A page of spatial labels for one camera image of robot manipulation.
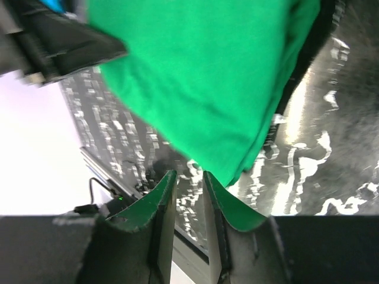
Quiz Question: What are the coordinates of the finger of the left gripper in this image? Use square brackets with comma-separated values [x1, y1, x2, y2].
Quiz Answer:
[17, 1, 127, 85]

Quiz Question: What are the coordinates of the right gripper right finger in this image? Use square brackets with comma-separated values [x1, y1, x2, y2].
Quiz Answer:
[203, 171, 267, 283]

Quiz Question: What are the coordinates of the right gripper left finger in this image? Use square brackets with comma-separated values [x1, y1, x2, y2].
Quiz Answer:
[107, 170, 177, 283]

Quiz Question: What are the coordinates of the green t-shirt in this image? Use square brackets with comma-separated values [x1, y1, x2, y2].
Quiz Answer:
[88, 1, 320, 186]

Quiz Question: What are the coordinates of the folded blue t-shirt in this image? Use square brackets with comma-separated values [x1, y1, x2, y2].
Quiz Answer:
[40, 0, 74, 14]

